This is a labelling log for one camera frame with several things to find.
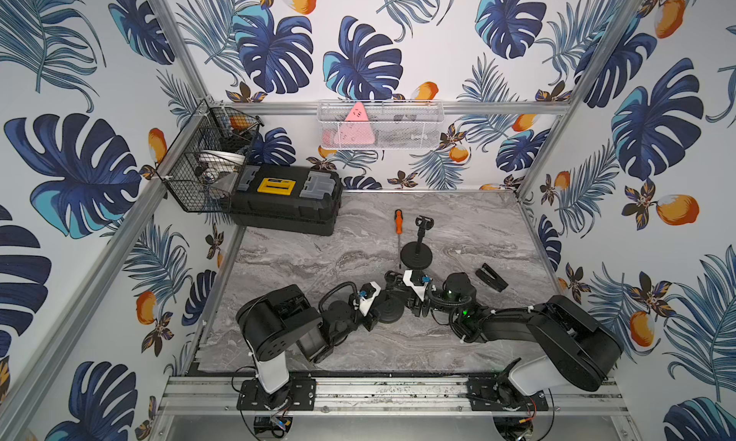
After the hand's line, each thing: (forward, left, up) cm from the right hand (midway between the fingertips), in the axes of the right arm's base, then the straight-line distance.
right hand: (391, 284), depth 80 cm
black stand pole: (+18, -10, +6) cm, 21 cm away
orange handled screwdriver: (+32, -4, -11) cm, 34 cm away
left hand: (0, +2, -5) cm, 5 cm away
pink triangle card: (+42, +11, +23) cm, 49 cm away
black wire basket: (+26, +55, +19) cm, 63 cm away
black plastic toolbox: (+29, +35, +4) cm, 46 cm away
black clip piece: (+10, -33, -11) cm, 36 cm away
